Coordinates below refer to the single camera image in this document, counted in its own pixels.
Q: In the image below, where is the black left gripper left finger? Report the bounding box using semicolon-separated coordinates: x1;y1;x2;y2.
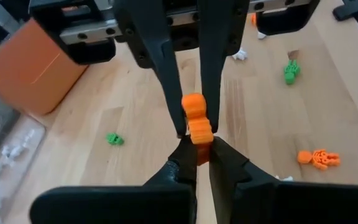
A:
29;135;198;224

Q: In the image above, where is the orange plastic bin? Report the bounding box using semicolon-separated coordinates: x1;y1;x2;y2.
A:
0;17;89;116

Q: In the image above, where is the green skeleton toy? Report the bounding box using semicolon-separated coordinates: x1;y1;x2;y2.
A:
283;58;301;85
105;132;125;146

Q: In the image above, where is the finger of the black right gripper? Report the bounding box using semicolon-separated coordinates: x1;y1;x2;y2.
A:
197;0;250;133
113;0;186;138

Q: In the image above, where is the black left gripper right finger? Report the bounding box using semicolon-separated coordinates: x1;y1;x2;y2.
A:
208;136;358;224

